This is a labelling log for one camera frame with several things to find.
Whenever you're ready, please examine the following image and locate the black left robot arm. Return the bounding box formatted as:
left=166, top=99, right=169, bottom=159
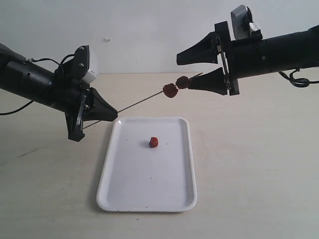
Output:
left=0, top=45, right=118, bottom=142

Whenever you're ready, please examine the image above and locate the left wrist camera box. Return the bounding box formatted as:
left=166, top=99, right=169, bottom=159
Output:
left=72, top=45, right=98, bottom=84

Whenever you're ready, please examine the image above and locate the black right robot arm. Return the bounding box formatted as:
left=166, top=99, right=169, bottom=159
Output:
left=176, top=21, right=319, bottom=96

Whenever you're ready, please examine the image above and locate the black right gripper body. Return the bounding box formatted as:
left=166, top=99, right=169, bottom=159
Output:
left=214, top=21, right=266, bottom=96

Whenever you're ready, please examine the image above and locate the dark red fruit ball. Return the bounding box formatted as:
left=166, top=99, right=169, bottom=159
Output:
left=175, top=76, right=191, bottom=90

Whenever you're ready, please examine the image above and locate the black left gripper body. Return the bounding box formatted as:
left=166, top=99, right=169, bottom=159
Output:
left=51, top=75, right=91, bottom=142

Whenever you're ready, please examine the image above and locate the large red fruit ball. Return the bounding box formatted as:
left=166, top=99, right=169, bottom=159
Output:
left=162, top=83, right=178, bottom=98

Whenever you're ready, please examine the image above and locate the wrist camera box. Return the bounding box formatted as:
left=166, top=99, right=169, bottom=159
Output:
left=231, top=5, right=263, bottom=40
left=72, top=45, right=98, bottom=84

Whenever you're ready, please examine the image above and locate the thin metal skewer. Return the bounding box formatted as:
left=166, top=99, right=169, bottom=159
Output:
left=83, top=72, right=203, bottom=129

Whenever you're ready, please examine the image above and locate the white rectangular plastic tray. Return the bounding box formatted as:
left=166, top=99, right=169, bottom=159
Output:
left=96, top=117, right=197, bottom=213

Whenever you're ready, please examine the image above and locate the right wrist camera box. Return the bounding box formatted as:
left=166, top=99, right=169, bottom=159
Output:
left=231, top=5, right=263, bottom=40

